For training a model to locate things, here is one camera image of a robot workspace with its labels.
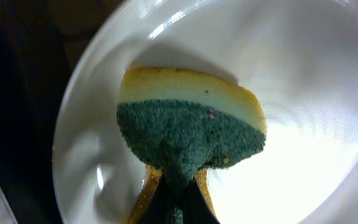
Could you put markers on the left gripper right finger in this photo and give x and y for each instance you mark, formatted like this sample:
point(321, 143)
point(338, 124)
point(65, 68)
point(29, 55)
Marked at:
point(196, 201)

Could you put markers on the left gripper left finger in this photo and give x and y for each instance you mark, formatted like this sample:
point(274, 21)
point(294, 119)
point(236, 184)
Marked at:
point(154, 204)

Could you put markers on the green yellow sponge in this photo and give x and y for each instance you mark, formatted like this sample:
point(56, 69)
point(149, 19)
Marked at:
point(182, 121)

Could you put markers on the white plate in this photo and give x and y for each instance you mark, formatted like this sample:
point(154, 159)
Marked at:
point(299, 58)

